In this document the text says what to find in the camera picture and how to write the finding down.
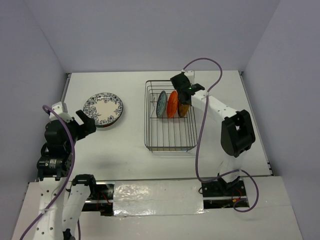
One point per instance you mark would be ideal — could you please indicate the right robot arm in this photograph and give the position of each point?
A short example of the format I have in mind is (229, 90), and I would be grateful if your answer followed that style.
(236, 134)

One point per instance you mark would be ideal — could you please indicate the small blue patterned plate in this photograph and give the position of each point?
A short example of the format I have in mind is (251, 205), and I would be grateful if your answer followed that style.
(161, 104)

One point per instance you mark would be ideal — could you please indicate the speckled white plate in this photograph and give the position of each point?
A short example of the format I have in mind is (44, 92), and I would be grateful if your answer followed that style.
(91, 105)

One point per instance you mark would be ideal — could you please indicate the wire dish rack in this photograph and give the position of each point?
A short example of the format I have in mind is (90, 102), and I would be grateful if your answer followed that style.
(163, 133)

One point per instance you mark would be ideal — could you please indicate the yellow brown plate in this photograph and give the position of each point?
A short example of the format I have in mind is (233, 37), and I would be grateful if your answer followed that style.
(182, 109)

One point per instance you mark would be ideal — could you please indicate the orange plate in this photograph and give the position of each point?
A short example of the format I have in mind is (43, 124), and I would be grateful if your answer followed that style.
(172, 104)

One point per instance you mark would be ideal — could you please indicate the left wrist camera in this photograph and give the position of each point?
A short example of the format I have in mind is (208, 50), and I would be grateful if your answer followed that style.
(61, 110)

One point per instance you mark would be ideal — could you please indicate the black mounting rail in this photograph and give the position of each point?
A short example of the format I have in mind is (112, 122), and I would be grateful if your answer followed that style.
(101, 201)

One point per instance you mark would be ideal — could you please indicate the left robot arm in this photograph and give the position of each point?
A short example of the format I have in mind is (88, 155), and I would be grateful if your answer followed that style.
(61, 198)

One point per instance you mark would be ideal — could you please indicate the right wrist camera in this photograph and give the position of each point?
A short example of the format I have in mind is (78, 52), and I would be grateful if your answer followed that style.
(190, 74)

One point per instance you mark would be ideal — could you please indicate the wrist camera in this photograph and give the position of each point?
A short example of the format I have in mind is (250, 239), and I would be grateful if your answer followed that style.
(61, 110)
(190, 74)

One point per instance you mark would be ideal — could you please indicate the silver foil tape patch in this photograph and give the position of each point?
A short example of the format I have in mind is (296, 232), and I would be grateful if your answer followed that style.
(157, 198)

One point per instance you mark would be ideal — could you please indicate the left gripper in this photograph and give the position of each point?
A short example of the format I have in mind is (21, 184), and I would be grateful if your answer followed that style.
(88, 127)

